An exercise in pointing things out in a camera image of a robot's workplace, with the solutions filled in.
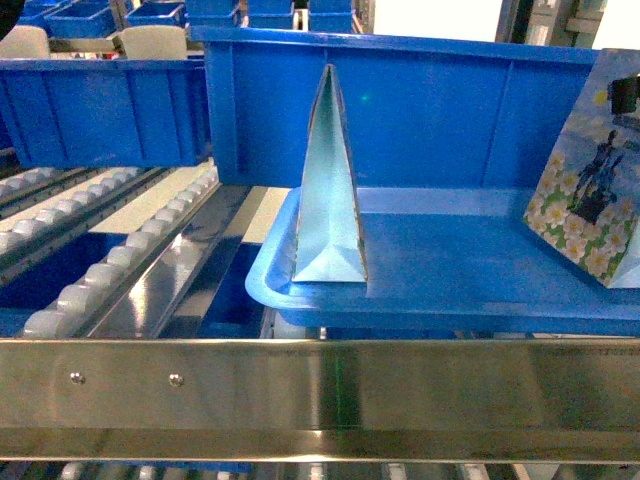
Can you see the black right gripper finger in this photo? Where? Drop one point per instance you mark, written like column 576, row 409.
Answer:
column 623, row 95

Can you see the flower gift bag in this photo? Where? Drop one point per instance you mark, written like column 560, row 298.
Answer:
column 586, row 203
column 329, row 234

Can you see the large blue bin behind tray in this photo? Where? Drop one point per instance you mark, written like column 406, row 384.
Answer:
column 420, row 112

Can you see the blue plastic tray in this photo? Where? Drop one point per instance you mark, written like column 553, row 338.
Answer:
column 445, row 259

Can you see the grey chair backrest right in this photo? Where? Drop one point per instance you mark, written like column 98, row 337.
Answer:
column 154, row 42

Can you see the grey chair backrest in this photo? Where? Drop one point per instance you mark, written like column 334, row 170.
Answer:
column 26, row 42
column 154, row 42

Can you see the blue bin on left rollers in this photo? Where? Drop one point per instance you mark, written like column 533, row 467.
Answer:
column 106, row 113

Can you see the white roller track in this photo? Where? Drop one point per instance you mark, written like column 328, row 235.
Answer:
column 81, row 301

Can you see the grey chair backrest left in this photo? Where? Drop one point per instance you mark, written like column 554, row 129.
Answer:
column 26, row 42

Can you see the stainless steel front rail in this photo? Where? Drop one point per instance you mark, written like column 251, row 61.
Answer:
column 562, row 401

